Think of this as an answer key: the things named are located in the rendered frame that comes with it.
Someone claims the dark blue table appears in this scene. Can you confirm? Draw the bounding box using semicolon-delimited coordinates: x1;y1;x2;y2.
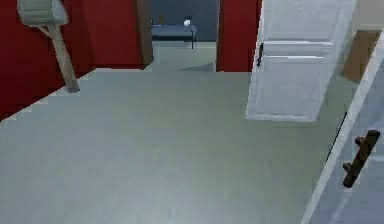
150;23;198;50

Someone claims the white panelled room door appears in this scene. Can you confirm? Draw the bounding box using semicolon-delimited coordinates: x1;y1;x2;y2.
245;0;358;123

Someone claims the pale blue room door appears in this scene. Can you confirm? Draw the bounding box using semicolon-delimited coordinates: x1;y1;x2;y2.
300;29;384;224

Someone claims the black door handle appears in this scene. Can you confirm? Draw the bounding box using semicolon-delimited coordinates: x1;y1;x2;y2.
256;42;265;68

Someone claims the dark brown door handle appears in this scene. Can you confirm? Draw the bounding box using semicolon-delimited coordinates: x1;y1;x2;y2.
342;129;382;189

